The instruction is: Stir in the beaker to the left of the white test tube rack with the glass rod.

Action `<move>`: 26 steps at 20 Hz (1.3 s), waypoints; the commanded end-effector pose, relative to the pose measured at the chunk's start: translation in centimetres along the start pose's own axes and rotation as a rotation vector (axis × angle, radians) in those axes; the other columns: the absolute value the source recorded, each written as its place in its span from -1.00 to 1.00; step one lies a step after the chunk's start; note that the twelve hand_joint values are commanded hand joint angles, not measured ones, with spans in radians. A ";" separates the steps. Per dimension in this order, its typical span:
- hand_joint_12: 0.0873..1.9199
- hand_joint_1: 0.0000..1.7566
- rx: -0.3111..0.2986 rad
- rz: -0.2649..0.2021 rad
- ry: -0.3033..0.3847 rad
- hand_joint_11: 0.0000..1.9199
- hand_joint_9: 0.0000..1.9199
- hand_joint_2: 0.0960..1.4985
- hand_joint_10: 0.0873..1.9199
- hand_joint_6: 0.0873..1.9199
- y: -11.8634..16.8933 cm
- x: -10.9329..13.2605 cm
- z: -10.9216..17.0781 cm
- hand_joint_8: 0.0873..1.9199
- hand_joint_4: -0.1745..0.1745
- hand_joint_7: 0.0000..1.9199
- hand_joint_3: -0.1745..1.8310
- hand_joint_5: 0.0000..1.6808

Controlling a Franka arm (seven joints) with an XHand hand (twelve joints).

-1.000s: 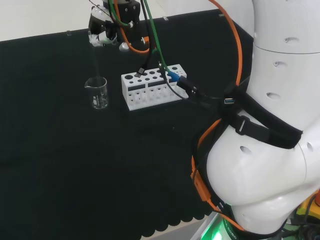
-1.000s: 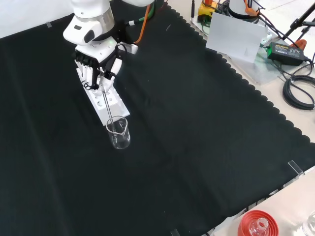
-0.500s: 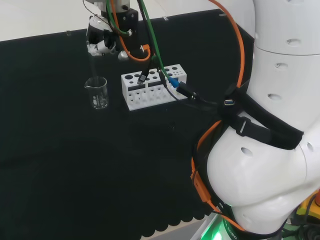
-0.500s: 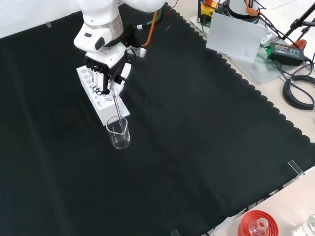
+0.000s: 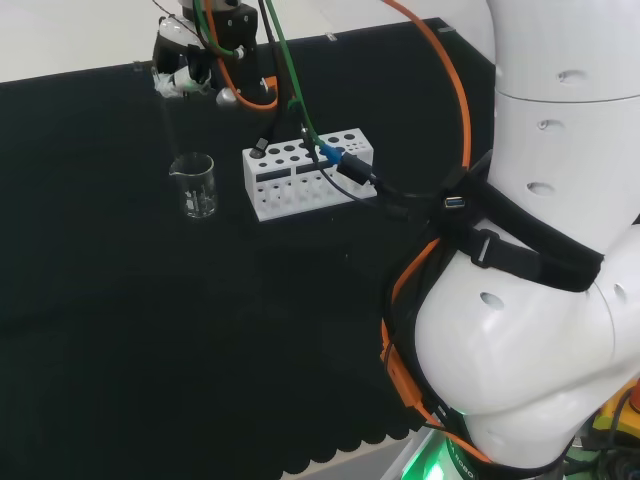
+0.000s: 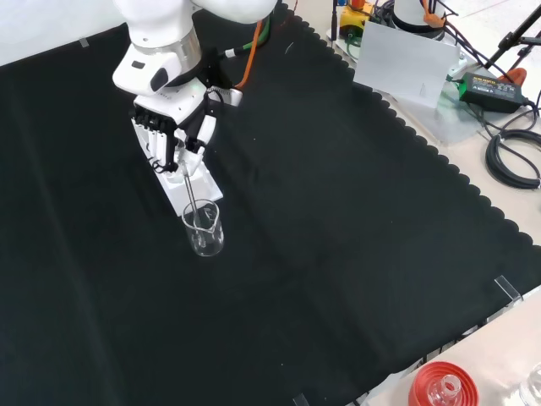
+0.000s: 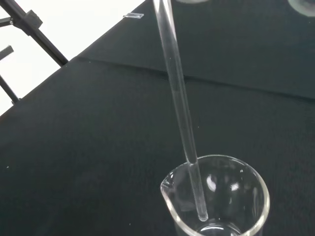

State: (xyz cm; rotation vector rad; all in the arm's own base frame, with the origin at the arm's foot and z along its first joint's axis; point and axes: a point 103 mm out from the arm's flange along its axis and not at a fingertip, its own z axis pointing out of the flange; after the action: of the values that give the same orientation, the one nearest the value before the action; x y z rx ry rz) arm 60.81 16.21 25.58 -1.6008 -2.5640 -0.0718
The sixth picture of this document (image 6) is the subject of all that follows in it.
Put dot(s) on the white test tube rack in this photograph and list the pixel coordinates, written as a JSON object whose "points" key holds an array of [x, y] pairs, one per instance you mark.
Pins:
{"points": [[198, 190]]}

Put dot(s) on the pale board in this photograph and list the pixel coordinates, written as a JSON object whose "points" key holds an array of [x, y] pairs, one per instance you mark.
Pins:
{"points": [[401, 63]]}

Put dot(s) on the clear glass rod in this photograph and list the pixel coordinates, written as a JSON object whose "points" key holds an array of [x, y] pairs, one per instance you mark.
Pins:
{"points": [[191, 196]]}

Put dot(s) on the clear glass vessel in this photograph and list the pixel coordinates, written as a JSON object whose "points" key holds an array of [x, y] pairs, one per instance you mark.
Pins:
{"points": [[533, 387]]}

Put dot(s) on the yellow stop button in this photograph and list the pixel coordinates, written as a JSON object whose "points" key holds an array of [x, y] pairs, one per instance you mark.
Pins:
{"points": [[353, 19]]}

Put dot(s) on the black cloth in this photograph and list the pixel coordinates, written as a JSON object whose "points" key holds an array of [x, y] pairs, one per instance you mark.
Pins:
{"points": [[296, 211]]}

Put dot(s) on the grey metal base plate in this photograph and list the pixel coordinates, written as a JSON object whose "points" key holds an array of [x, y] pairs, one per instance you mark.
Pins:
{"points": [[452, 122]]}

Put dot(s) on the black upright post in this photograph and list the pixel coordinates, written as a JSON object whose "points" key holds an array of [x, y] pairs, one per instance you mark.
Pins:
{"points": [[334, 19]]}

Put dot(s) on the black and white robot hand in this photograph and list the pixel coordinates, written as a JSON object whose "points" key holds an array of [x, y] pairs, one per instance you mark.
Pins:
{"points": [[169, 105]]}

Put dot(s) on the black tripod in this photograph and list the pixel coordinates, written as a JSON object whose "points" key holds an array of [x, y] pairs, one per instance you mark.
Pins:
{"points": [[513, 36]]}

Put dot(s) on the orange clamp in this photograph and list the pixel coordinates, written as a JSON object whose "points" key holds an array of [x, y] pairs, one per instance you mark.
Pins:
{"points": [[516, 76]]}

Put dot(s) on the clear glass beaker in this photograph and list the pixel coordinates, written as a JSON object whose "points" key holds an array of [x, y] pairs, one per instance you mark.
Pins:
{"points": [[205, 241]]}

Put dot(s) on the clear tape strip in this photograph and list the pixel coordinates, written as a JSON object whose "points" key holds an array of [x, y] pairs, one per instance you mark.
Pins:
{"points": [[84, 42]]}

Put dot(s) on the small clear glass flask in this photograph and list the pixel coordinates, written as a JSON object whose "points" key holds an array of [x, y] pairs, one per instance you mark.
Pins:
{"points": [[446, 391]]}

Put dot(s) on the clear plastic cloth clip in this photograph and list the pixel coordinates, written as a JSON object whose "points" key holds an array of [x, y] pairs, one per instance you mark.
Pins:
{"points": [[509, 289], [301, 400]]}

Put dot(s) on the black power adapter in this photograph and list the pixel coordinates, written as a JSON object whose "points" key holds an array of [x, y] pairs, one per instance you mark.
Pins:
{"points": [[490, 91]]}

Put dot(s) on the red ribbed funnel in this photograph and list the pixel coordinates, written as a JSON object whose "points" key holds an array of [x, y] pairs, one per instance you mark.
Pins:
{"points": [[422, 380]]}

